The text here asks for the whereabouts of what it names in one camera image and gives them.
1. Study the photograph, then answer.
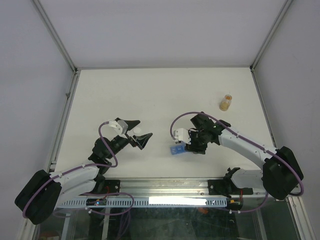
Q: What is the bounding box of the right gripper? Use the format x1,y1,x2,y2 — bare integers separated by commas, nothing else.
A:
184,130,208,154

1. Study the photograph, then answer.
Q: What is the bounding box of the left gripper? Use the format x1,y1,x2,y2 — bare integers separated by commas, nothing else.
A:
106,120,152,159

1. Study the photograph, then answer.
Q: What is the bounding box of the white bottle cap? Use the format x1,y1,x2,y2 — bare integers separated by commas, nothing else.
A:
133,127,142,134

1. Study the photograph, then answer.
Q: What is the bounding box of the blue weekly pill organizer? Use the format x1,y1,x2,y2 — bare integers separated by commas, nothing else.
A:
170,144,186,156

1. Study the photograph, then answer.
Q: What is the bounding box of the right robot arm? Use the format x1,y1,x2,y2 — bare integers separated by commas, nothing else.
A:
185,112,304,200

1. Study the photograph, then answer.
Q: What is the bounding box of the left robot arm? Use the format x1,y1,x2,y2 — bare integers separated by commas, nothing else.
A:
14,118,152,225

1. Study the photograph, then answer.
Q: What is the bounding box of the amber glass pill jar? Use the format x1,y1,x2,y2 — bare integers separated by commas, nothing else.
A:
219,94,232,111

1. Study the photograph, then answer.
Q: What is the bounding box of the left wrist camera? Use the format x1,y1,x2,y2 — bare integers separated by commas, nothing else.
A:
107,119,129,138

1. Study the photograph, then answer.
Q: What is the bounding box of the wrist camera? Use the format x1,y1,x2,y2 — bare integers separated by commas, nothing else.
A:
173,128,191,145
107,119,129,138

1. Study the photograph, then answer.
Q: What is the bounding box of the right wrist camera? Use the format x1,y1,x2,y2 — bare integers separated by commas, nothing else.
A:
173,128,191,145

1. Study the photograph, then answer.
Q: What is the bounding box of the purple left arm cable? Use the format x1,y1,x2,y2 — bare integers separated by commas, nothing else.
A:
22,121,135,220

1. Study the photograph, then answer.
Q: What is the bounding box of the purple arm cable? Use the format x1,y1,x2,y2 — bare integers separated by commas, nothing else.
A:
22,121,135,220
169,111,305,215

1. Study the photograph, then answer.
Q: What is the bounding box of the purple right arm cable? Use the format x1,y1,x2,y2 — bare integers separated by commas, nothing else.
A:
169,111,305,215

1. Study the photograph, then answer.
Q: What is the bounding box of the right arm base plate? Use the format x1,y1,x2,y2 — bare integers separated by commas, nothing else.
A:
207,179,254,198

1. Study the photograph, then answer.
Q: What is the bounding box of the aluminium mounting rail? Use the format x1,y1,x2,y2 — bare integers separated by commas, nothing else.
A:
49,177,300,199

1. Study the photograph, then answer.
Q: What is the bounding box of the slotted grey cable duct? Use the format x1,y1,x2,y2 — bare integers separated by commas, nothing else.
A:
58,196,227,209

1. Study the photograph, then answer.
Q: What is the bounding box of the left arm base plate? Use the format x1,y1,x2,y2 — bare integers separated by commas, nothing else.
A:
83,179,121,196

